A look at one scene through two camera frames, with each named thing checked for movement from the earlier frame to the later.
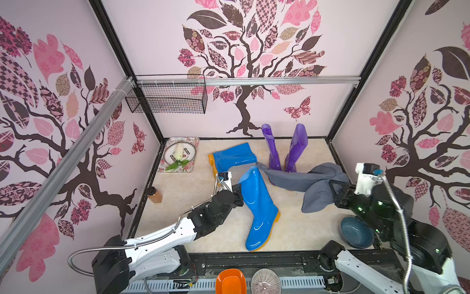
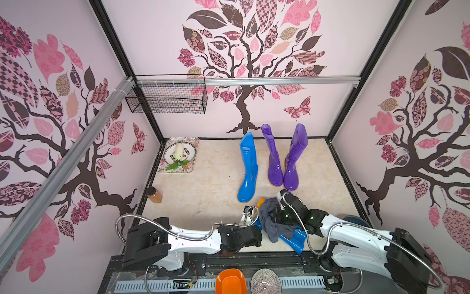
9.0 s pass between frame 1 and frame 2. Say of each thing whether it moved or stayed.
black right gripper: moved
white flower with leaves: stayed
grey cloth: moved
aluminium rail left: stayed
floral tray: stayed
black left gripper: moved
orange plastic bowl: stayed
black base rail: stayed
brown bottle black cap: stayed
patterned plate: stayed
